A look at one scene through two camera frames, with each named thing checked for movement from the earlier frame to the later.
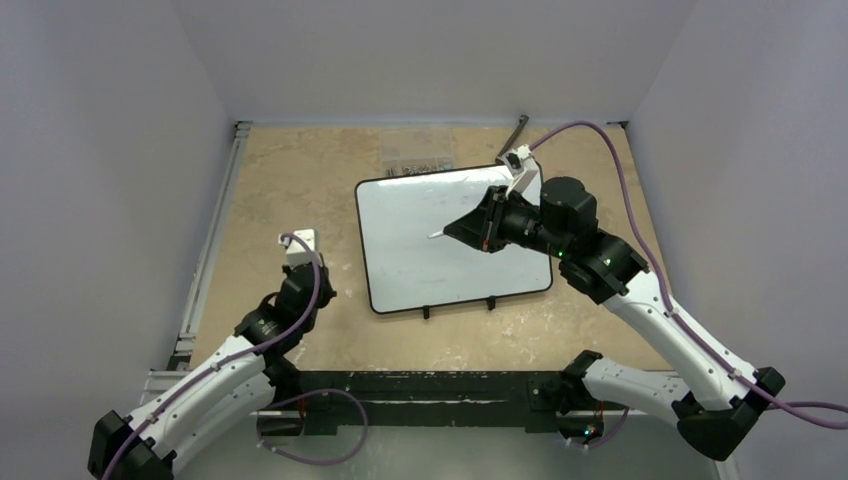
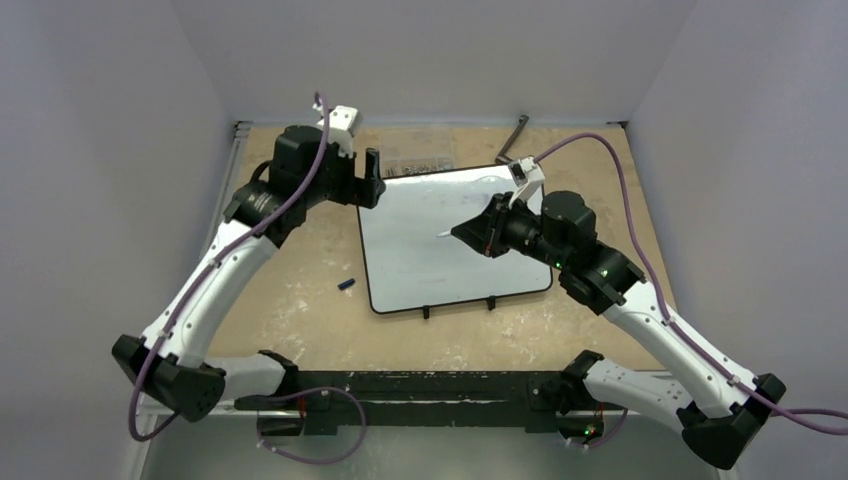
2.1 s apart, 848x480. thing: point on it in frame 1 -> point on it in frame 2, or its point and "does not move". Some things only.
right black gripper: [494, 221] does not move
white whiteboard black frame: [409, 262] does not move
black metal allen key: [523, 119] does not move
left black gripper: [327, 291] -> [358, 191]
